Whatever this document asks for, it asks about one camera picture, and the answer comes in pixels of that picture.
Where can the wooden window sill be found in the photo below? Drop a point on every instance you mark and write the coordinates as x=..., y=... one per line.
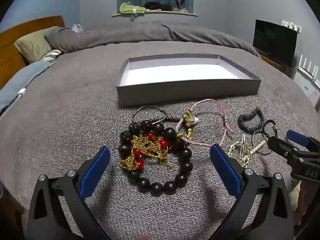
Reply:
x=155, y=13

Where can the white appliance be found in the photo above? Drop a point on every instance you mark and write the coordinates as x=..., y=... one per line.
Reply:
x=306, y=86

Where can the green cloth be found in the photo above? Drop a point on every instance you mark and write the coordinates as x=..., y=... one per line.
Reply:
x=130, y=8

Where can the white wall hooks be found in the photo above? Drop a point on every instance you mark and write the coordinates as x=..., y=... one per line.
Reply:
x=291, y=26

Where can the wooden headboard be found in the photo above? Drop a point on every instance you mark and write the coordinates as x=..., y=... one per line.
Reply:
x=15, y=28

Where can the black cloth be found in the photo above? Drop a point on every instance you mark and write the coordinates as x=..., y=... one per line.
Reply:
x=156, y=5

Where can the person's right hand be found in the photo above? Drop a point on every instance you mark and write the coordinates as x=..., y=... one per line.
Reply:
x=298, y=200

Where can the grey bed blanket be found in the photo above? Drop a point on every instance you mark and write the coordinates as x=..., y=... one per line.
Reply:
x=75, y=110

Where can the folded grey duvet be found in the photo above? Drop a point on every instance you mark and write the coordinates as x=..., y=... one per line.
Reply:
x=150, y=33

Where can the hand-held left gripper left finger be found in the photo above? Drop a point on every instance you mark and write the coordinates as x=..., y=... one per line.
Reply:
x=96, y=170

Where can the olive pillow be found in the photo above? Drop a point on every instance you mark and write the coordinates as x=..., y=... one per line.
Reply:
x=32, y=45

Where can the black monitor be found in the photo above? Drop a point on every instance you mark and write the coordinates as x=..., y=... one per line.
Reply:
x=273, y=40

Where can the striped pillow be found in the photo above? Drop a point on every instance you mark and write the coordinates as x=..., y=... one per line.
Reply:
x=51, y=55

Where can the wooden desk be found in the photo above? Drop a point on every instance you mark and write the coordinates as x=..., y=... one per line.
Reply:
x=271, y=60

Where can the silver bangle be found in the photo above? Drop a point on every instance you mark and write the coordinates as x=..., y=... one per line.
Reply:
x=140, y=110

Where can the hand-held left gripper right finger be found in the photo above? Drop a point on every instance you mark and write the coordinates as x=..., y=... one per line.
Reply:
x=225, y=170

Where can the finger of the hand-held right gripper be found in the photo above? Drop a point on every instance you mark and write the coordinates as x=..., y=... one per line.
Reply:
x=297, y=137
x=277, y=145

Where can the blue quilt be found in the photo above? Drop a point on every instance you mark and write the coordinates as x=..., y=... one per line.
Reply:
x=17, y=80

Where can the white plastic bag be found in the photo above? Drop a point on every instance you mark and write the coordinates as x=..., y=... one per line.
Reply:
x=77, y=28

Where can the gold round hair clip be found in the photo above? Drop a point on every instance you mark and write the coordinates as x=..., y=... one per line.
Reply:
x=235, y=146

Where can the grey cardboard box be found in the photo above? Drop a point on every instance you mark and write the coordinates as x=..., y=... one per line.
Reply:
x=185, y=75

